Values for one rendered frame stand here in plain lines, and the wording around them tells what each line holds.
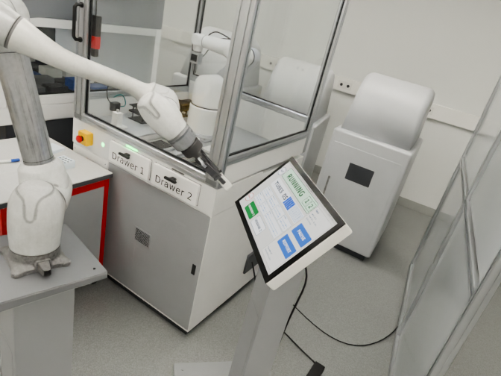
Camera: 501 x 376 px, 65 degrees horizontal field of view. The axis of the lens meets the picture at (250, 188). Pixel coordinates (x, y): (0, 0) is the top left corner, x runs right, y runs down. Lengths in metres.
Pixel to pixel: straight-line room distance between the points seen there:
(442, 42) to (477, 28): 0.32
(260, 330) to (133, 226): 0.97
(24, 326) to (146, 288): 0.92
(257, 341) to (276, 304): 0.20
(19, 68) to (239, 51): 0.76
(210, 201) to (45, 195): 0.73
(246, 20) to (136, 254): 1.38
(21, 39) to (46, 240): 0.61
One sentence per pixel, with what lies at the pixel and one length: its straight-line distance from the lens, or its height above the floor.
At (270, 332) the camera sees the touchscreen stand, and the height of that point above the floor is 0.56.
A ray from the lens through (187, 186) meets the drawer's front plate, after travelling 1.87.
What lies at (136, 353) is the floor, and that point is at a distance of 2.28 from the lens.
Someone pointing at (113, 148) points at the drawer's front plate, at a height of 0.90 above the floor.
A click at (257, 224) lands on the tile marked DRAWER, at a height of 1.00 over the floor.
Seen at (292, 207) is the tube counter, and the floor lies 1.11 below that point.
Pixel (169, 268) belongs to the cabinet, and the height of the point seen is 0.38.
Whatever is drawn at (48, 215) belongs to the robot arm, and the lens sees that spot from 1.41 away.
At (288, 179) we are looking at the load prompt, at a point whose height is 1.15.
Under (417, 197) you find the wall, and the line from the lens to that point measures 4.92.
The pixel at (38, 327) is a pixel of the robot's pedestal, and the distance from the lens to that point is 1.64.
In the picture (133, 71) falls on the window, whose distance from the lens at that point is 2.05.
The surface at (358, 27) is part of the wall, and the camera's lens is 4.77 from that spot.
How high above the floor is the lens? 1.72
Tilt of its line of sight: 25 degrees down
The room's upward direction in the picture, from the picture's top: 14 degrees clockwise
